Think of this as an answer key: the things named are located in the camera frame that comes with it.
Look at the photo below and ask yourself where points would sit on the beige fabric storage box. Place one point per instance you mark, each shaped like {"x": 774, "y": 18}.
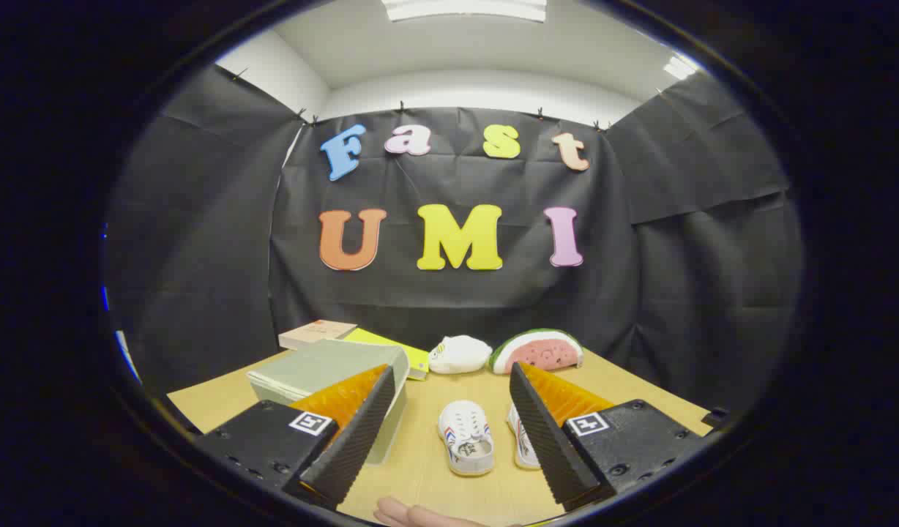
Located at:
{"x": 325, "y": 366}

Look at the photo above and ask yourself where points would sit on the yellow book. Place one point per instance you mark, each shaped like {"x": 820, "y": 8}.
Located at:
{"x": 391, "y": 345}

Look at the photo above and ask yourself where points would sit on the long ceiling light panel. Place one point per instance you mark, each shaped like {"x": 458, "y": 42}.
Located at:
{"x": 464, "y": 9}

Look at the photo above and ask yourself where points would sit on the white plush toy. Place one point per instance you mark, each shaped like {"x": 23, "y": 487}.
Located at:
{"x": 460, "y": 355}

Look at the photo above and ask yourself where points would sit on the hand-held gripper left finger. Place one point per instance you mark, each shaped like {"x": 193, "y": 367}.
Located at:
{"x": 358, "y": 446}

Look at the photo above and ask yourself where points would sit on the black backdrop cloth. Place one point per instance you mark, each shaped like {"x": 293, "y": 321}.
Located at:
{"x": 457, "y": 307}

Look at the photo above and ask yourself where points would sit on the white canvas shoe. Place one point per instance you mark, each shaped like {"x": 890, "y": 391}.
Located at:
{"x": 523, "y": 443}
{"x": 464, "y": 432}

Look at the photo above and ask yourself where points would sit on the watermelon slice plush toy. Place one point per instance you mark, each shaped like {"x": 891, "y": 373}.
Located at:
{"x": 541, "y": 355}

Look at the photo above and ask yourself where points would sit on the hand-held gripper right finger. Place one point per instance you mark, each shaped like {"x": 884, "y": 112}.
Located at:
{"x": 548, "y": 446}

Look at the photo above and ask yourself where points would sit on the small ceiling light panel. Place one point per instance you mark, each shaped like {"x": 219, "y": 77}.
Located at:
{"x": 680, "y": 68}

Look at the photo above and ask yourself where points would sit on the tan book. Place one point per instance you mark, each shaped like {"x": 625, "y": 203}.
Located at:
{"x": 314, "y": 333}

